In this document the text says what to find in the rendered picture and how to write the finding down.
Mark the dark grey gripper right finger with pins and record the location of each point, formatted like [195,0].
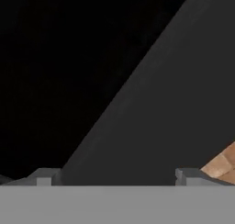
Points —
[190,178]

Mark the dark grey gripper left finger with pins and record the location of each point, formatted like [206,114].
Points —
[46,176]

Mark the dark grey cupboard front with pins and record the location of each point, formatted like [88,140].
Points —
[159,111]

